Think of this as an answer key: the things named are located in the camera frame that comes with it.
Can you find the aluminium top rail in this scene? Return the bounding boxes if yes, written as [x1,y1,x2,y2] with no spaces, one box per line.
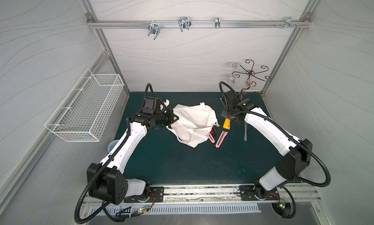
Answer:
[87,19,312,29]

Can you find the dark metal jewelry stand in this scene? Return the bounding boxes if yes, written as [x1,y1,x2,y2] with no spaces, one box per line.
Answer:
[231,59,272,97]

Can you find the small metal ring hook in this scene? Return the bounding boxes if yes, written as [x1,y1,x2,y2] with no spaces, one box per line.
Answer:
[215,17,221,29]

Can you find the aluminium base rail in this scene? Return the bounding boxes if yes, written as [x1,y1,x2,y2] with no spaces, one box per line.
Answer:
[81,182,322,206]

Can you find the light blue plastic cup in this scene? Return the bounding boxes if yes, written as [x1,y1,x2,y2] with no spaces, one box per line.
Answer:
[108,140,119,153]

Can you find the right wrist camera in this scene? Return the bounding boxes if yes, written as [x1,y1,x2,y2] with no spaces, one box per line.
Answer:
[219,81,242,109]

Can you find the silver table knife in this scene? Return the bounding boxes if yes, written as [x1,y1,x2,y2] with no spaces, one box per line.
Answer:
[243,122,247,142]

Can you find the pink utility knife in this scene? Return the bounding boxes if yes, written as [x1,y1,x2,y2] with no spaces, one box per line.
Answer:
[215,130,228,148]
[208,133,215,143]

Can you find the white wire basket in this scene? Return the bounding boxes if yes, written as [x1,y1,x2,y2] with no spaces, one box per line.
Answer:
[44,69,124,142]

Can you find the metal clamp hook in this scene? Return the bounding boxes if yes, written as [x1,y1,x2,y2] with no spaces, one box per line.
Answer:
[148,23,160,40]
[274,17,301,29]

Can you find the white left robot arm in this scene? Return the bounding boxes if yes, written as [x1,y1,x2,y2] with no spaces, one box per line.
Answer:
[74,110,179,224]

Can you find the small glass jar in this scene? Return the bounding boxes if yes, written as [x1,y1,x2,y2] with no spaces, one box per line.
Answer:
[228,75,236,85]

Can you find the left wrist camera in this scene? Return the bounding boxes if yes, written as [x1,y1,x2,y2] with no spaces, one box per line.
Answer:
[140,83,167,115]

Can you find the metal U-bolt hook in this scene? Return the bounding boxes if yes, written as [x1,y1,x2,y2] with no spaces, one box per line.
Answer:
[178,17,191,32]

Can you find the metal clamp hook left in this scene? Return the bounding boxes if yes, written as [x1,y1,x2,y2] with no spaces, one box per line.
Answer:
[148,23,160,40]

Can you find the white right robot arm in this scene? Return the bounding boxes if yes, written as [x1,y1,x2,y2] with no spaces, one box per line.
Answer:
[220,95,331,200]

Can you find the black cooling fan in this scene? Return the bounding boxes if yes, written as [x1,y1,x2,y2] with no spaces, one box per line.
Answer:
[271,200,293,219]

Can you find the metal clamp hook right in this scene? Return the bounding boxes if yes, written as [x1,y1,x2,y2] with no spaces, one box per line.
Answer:
[274,17,301,29]

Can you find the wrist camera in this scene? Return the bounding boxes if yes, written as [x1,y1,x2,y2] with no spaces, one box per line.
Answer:
[140,83,167,115]
[219,81,242,109]

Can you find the white vented cable duct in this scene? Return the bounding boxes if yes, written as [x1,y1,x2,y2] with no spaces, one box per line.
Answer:
[106,203,261,215]

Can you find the white printed tote bag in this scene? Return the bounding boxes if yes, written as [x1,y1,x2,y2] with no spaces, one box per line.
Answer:
[167,102,220,148]

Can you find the red utility knife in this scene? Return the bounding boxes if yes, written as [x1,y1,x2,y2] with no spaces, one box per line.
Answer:
[210,126,217,137]

